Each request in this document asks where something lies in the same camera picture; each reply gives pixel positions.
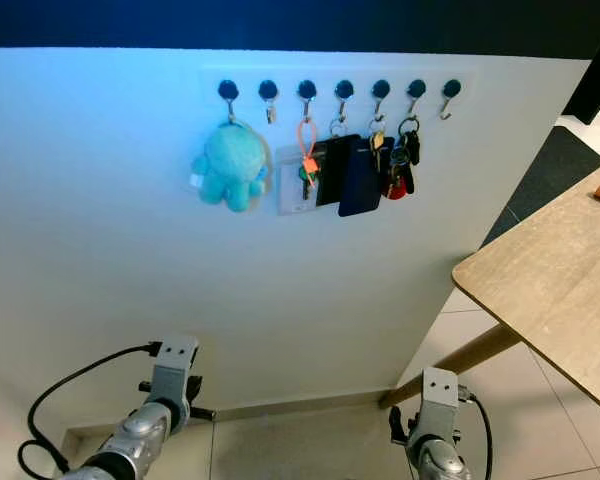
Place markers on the keys with blue card holder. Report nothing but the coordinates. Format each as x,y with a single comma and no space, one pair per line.
360,182

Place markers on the black round metal hook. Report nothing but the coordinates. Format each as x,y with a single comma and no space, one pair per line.
268,90
452,87
417,88
228,90
381,88
344,88
306,89

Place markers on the light wooden table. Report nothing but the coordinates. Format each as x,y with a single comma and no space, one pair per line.
550,280

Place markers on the clear badge holder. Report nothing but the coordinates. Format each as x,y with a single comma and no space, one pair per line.
288,195

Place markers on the teal plush toy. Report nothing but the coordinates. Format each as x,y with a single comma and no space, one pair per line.
230,162

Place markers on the orange loop green key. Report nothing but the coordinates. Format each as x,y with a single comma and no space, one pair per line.
308,165

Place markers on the black card holder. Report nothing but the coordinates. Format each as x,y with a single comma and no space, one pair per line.
335,168

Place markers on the dark blue carpet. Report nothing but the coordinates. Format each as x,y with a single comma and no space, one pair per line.
540,170

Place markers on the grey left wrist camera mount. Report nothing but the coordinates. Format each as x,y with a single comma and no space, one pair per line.
173,375

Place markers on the white hook rail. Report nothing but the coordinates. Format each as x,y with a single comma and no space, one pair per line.
287,80

